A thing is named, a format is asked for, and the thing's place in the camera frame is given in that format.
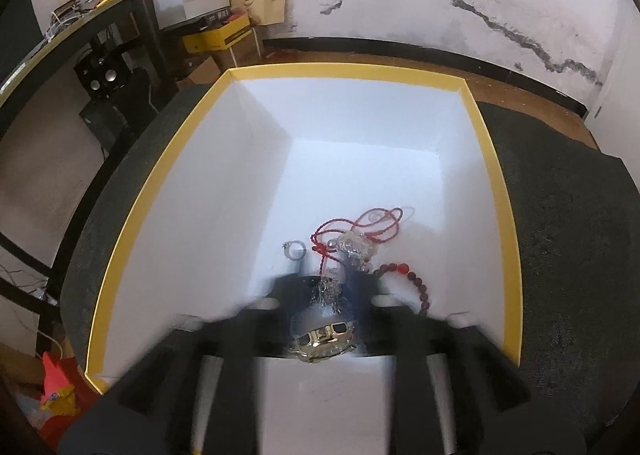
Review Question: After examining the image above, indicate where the silver diamond ring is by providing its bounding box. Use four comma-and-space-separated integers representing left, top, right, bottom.
282, 239, 307, 263

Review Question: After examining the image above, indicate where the red bead bracelet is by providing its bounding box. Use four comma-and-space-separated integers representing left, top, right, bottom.
372, 261, 433, 317

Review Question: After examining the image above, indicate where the red cord pendant necklace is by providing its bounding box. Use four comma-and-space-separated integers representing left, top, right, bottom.
308, 206, 406, 281

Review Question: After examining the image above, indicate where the gold black wristwatch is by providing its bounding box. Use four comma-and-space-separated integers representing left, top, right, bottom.
291, 276, 358, 364

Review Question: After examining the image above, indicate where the small silver earring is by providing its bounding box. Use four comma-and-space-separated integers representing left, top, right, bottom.
368, 210, 387, 224

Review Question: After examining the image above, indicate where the yellow white storage box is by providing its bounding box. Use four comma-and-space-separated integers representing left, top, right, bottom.
83, 61, 524, 455

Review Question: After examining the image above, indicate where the dark patterned table cloth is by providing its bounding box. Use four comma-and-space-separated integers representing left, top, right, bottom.
60, 85, 639, 438

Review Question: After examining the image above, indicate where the red orange paper toy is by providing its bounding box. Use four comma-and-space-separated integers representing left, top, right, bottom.
40, 352, 78, 416

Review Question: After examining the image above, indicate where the yellow black carton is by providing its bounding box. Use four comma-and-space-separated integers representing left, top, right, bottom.
182, 13, 252, 54

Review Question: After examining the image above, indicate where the black speaker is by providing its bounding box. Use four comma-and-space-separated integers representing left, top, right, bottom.
74, 45, 131, 100

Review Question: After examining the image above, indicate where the black desk with shelf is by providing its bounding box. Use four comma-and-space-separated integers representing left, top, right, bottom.
0, 0, 177, 336

